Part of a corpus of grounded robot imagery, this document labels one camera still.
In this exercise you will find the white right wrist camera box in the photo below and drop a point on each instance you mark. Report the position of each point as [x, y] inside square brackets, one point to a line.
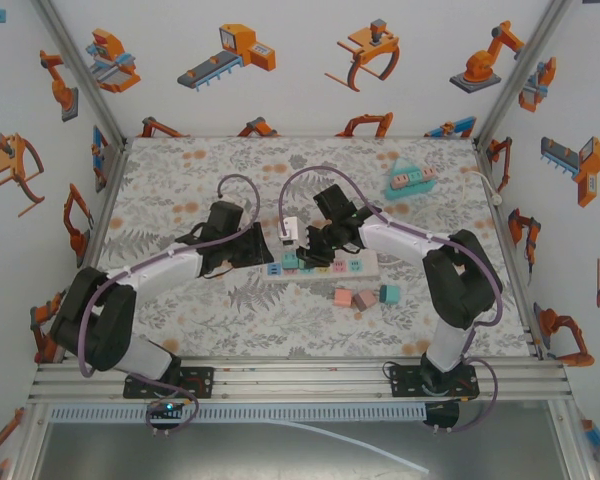
[287, 230]

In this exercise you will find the pale green cube plug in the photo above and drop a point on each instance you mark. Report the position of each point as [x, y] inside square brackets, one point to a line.
[413, 177]

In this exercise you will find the dusty pink cube plug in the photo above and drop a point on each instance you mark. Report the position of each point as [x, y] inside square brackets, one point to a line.
[364, 300]

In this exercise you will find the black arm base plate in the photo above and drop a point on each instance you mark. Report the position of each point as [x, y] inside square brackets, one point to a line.
[205, 382]
[402, 382]

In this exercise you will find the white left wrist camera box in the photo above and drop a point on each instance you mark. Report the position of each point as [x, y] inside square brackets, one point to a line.
[232, 202]

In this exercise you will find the floral table mat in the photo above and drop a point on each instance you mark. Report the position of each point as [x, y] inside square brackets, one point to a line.
[260, 325]

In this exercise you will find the small circuit board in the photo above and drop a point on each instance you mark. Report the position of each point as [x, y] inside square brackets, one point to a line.
[166, 412]

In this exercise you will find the aluminium front rail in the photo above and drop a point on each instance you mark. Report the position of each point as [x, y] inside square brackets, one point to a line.
[300, 382]

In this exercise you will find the aluminium side rail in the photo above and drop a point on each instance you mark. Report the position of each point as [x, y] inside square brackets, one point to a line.
[105, 210]
[519, 280]

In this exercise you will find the white long power strip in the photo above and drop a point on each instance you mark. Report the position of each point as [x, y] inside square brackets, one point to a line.
[355, 266]

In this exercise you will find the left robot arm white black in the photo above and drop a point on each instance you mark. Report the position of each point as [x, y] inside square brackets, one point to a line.
[155, 270]

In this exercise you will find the black electronics box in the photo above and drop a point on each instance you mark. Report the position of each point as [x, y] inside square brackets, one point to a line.
[442, 415]

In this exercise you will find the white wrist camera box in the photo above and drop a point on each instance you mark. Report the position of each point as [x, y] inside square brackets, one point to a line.
[232, 202]
[287, 230]

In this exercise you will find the aluminium frame post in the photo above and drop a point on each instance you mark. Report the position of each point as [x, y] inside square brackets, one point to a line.
[82, 75]
[520, 75]

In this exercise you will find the teal triangular power strip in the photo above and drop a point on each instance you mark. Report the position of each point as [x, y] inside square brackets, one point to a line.
[402, 167]

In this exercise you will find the grey metal shelf panel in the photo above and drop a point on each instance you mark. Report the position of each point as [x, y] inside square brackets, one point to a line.
[180, 455]

